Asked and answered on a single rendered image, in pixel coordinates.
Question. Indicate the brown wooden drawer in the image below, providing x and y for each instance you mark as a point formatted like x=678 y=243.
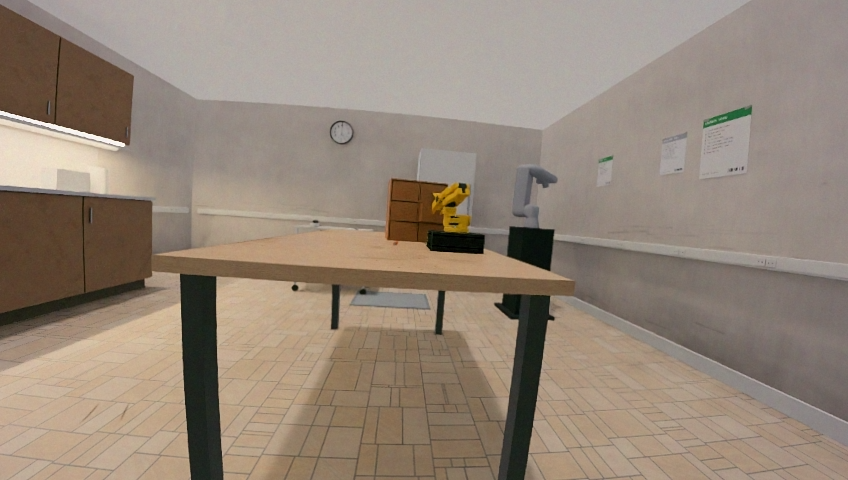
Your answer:
x=403 y=210
x=423 y=228
x=410 y=193
x=402 y=230
x=426 y=192
x=426 y=214

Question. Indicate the brown chest of drawers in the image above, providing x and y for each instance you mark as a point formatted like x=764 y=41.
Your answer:
x=400 y=200

